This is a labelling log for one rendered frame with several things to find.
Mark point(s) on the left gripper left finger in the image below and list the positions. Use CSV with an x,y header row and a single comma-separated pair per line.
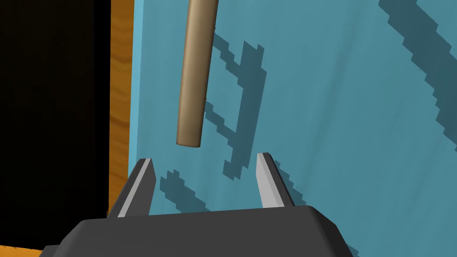
x,y
137,191

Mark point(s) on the blue cupboard door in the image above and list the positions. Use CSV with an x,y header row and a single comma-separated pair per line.
x,y
339,117

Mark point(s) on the orange wooden cupboard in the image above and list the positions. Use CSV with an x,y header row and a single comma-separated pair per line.
x,y
119,103

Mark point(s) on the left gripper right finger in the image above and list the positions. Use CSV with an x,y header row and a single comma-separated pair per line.
x,y
272,184

